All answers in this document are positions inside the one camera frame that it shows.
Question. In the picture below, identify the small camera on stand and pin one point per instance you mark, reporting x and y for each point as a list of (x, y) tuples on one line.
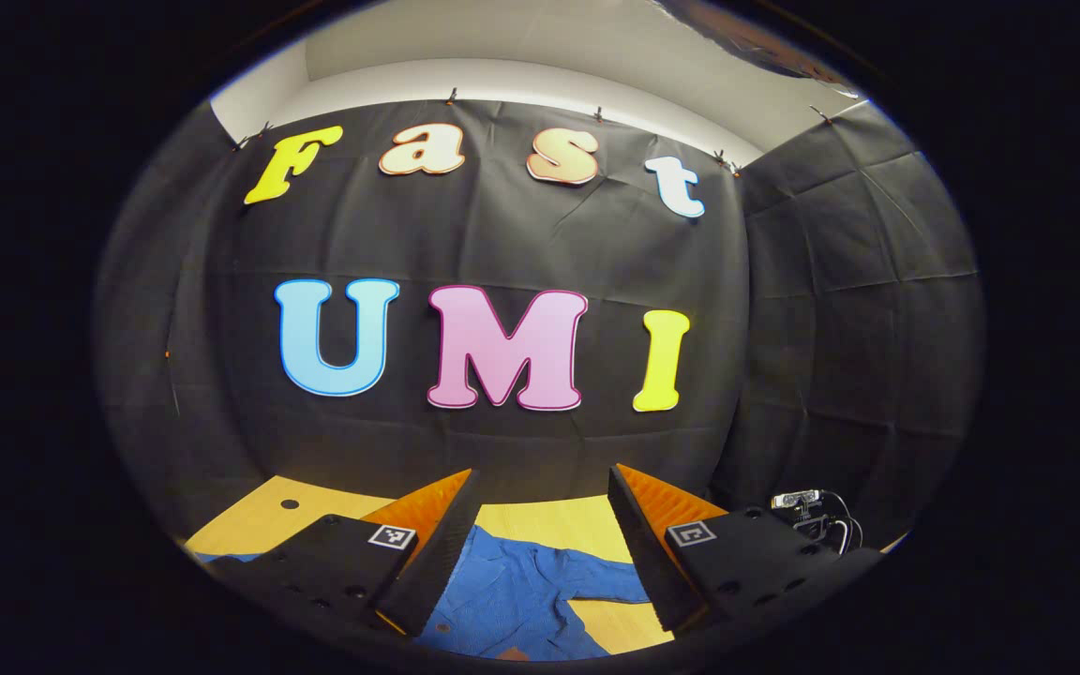
[(795, 500)]

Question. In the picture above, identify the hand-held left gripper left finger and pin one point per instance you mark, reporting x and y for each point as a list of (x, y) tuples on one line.
[(432, 562)]

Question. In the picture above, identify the black backdrop cloth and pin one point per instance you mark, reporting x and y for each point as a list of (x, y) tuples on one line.
[(502, 234)]

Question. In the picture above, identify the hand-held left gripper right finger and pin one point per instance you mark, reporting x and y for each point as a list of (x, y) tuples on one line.
[(648, 562)]

